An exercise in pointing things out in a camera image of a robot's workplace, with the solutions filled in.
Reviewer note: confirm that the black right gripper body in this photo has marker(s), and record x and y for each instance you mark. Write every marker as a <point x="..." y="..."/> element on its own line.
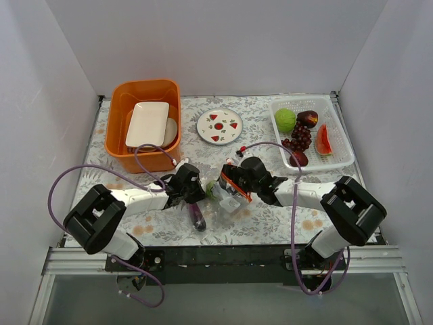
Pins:
<point x="233" y="179"/>

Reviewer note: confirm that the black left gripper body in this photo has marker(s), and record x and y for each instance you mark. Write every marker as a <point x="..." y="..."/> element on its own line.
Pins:
<point x="197" y="191"/>

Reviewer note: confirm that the fake green lime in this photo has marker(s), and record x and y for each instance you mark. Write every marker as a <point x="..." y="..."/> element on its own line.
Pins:
<point x="209" y="190"/>

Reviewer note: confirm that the clear orange zip top bag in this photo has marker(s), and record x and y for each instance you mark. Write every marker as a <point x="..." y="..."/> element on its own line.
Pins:
<point x="231" y="199"/>

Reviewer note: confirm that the fake purple plum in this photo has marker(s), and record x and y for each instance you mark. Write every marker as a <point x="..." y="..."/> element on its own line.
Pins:
<point x="298" y="158"/>

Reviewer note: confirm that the fake red grape bunch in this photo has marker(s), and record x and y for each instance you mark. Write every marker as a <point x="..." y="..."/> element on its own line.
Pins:
<point x="300" y="140"/>

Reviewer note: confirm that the fake green cabbage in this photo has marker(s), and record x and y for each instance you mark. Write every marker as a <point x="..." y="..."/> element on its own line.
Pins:
<point x="285" y="120"/>

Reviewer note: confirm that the fake watermelon slice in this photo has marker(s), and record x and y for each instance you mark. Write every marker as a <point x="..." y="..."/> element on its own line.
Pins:
<point x="322" y="144"/>

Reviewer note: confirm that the fake dark red plum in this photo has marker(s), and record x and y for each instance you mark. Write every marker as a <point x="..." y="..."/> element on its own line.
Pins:
<point x="308" y="118"/>

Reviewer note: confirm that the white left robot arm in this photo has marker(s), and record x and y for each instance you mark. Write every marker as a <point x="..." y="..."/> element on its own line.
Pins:
<point x="94" y="221"/>

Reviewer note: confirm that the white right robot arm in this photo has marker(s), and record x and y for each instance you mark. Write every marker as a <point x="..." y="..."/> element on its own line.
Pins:
<point x="354" y="213"/>

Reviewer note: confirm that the round watermelon pattern plate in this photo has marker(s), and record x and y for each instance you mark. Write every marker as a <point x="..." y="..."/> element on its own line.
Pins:
<point x="219" y="126"/>

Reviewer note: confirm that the beige round dish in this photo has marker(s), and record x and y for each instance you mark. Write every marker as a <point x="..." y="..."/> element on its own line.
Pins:
<point x="170" y="132"/>

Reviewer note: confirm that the white rectangular plate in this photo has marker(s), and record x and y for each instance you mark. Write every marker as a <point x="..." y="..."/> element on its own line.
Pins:
<point x="147" y="124"/>

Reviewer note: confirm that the white plastic mesh basket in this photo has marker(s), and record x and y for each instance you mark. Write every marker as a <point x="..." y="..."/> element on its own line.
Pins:
<point x="329" y="114"/>

